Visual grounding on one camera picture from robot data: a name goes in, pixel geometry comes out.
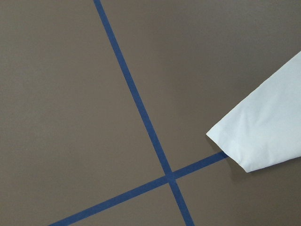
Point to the white long-sleeve printed shirt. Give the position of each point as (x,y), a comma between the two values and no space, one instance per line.
(264,129)

